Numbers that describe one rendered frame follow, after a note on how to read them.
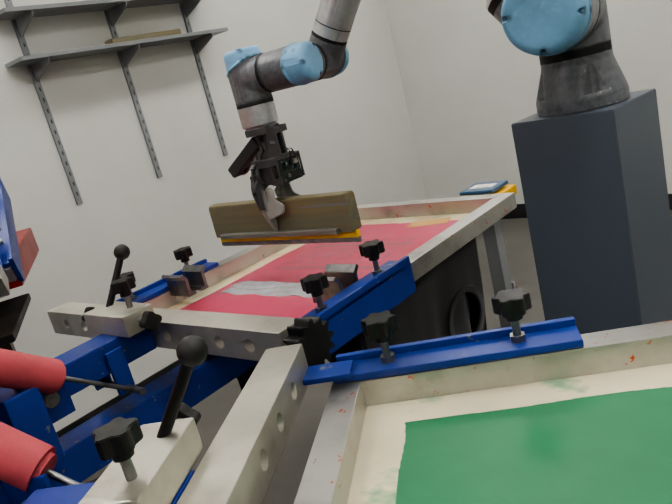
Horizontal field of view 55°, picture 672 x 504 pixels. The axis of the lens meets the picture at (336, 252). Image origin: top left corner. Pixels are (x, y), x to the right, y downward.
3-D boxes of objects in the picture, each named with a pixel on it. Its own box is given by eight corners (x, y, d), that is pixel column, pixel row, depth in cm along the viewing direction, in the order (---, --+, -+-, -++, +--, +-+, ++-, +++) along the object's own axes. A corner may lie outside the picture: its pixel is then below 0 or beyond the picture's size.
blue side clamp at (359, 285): (395, 290, 125) (387, 255, 123) (417, 290, 121) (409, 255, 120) (292, 363, 103) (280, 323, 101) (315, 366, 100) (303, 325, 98)
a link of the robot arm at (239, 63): (246, 45, 121) (212, 55, 126) (262, 103, 124) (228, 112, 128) (270, 41, 127) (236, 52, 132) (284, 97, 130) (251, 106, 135)
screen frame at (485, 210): (334, 219, 194) (330, 207, 193) (517, 207, 156) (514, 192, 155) (107, 334, 138) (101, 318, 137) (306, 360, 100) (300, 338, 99)
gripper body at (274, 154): (282, 188, 127) (265, 127, 124) (252, 191, 133) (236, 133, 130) (307, 177, 133) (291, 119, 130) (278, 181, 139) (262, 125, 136)
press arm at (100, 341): (138, 345, 114) (128, 319, 113) (157, 348, 110) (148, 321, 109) (46, 394, 102) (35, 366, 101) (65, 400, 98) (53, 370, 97)
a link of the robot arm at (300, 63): (327, 35, 125) (282, 49, 131) (296, 39, 116) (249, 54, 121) (337, 76, 127) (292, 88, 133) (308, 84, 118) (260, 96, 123)
